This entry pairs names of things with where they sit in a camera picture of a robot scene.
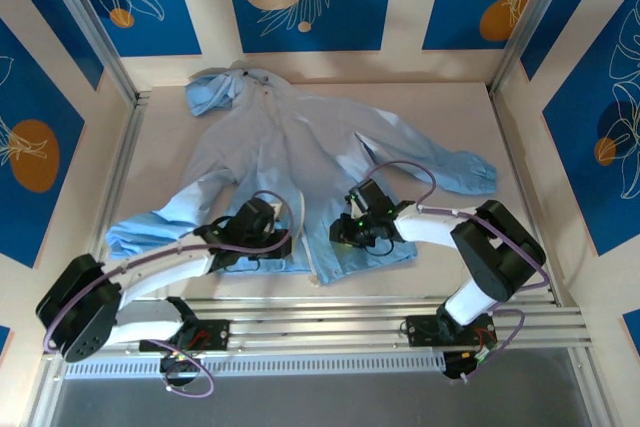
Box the aluminium side rail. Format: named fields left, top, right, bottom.
left=82, top=96, right=149, bottom=298

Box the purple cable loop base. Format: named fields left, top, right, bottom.
left=458, top=308, right=527, bottom=384
left=162, top=340, right=217, bottom=399

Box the white slotted cable duct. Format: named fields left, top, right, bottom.
left=63, top=351, right=447, bottom=380

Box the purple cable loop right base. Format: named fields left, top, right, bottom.
left=458, top=308, right=527, bottom=384

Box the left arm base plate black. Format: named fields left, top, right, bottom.
left=138, top=319, right=231, bottom=354

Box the light blue zip jacket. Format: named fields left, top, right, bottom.
left=104, top=60, right=500, bottom=287

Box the aluminium frame post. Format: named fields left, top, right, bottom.
left=488, top=0, right=577, bottom=96
left=33, top=0, right=152, bottom=104

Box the aluminium mounting rail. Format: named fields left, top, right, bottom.
left=119, top=296, right=587, bottom=354

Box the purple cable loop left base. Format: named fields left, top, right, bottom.
left=162, top=340, right=217, bottom=399

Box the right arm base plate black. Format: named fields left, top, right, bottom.
left=403, top=314, right=497, bottom=349

